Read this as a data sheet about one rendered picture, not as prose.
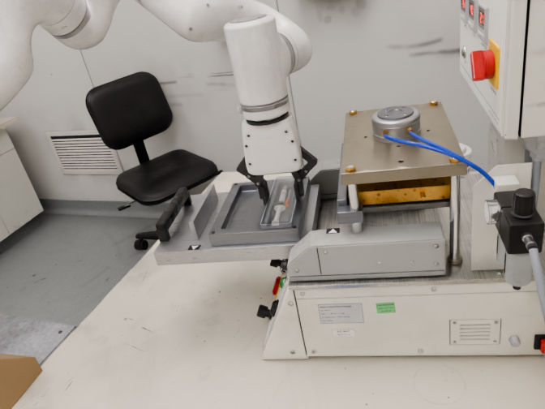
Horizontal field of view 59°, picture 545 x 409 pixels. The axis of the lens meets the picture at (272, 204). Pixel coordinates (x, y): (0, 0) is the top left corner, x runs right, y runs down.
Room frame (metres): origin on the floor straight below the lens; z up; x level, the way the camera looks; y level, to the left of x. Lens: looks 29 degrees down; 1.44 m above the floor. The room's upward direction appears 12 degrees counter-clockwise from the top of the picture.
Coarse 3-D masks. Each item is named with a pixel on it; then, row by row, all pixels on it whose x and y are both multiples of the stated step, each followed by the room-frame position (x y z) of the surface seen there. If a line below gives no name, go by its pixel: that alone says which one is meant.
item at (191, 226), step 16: (208, 192) 0.89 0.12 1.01; (224, 192) 0.96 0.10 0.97; (192, 208) 0.92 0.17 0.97; (208, 208) 0.87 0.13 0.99; (176, 224) 0.86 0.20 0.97; (192, 224) 0.79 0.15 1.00; (208, 224) 0.83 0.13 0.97; (304, 224) 0.76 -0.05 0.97; (176, 240) 0.80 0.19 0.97; (192, 240) 0.79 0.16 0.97; (208, 240) 0.77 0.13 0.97; (160, 256) 0.77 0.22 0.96; (176, 256) 0.76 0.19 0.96; (192, 256) 0.75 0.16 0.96; (208, 256) 0.74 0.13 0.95; (224, 256) 0.74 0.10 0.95; (240, 256) 0.73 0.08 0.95; (256, 256) 0.72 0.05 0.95; (272, 256) 0.71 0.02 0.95; (288, 256) 0.71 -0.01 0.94
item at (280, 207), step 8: (288, 176) 0.90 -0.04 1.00; (280, 184) 0.87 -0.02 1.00; (288, 184) 0.87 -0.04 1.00; (272, 192) 0.85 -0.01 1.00; (280, 192) 0.84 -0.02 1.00; (288, 192) 0.83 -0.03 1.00; (272, 200) 0.81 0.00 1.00; (280, 200) 0.81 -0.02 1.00; (288, 200) 0.80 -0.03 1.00; (272, 208) 0.79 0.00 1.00; (280, 208) 0.78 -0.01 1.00; (288, 208) 0.77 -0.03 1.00; (264, 216) 0.76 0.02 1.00; (272, 216) 0.76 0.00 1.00; (280, 216) 0.75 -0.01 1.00; (288, 216) 0.74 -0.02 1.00
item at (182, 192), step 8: (176, 192) 0.93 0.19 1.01; (184, 192) 0.92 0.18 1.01; (176, 200) 0.89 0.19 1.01; (184, 200) 0.91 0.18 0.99; (168, 208) 0.86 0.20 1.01; (176, 208) 0.87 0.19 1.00; (168, 216) 0.83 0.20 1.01; (176, 216) 0.86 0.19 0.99; (160, 224) 0.80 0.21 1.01; (168, 224) 0.82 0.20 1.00; (160, 232) 0.80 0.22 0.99; (168, 232) 0.81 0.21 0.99; (160, 240) 0.80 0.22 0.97; (168, 240) 0.80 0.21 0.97
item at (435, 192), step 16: (448, 176) 0.67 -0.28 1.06; (368, 192) 0.68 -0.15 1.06; (384, 192) 0.67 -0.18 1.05; (400, 192) 0.66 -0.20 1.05; (416, 192) 0.66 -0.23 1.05; (432, 192) 0.65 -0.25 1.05; (448, 192) 0.65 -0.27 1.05; (368, 208) 0.68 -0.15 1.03; (384, 208) 0.67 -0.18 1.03; (400, 208) 0.67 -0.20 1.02; (416, 208) 0.66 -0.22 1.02
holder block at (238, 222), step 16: (240, 192) 0.92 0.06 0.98; (256, 192) 0.88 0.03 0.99; (304, 192) 0.84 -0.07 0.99; (224, 208) 0.84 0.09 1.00; (240, 208) 0.86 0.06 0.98; (256, 208) 0.81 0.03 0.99; (304, 208) 0.80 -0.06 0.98; (224, 224) 0.79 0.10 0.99; (240, 224) 0.79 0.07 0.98; (256, 224) 0.75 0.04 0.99; (224, 240) 0.75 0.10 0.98; (240, 240) 0.74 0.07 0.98; (256, 240) 0.73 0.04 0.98; (272, 240) 0.72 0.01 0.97; (288, 240) 0.72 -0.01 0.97
